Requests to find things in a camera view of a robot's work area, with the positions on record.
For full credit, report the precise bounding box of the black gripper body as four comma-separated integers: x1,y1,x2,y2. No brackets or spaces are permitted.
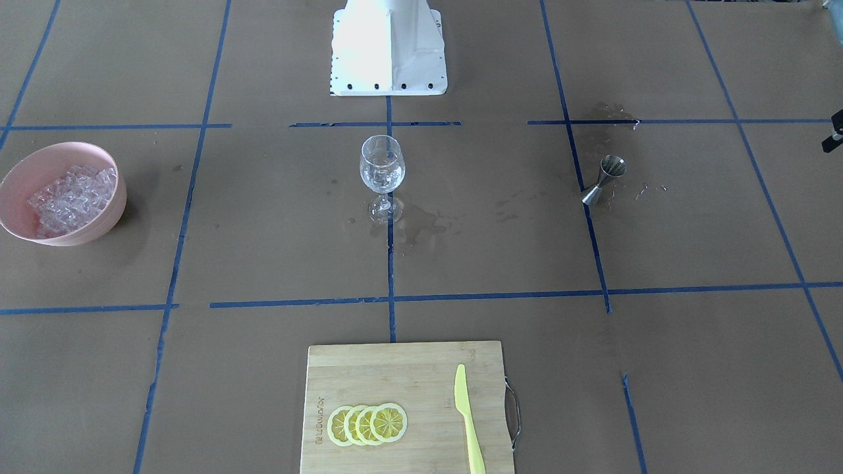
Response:
822,110,843,153

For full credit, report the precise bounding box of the steel cocktail jigger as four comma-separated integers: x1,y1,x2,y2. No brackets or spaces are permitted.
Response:
581,154,628,206

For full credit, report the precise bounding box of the clear wine glass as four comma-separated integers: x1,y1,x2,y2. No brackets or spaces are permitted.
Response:
360,135,406,225

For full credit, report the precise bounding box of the clear ice cubes pile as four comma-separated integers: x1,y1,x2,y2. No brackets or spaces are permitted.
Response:
28,165,118,239

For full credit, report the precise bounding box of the bamboo cutting board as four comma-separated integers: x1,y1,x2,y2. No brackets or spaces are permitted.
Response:
299,341,515,473

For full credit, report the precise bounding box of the yellow plastic knife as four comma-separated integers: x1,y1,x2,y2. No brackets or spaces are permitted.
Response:
452,363,487,473

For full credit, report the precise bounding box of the pink plastic bowl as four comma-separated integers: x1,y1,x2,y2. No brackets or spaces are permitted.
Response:
1,142,127,247

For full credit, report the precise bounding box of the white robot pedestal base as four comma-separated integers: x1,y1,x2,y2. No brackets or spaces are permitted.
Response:
329,1,449,97

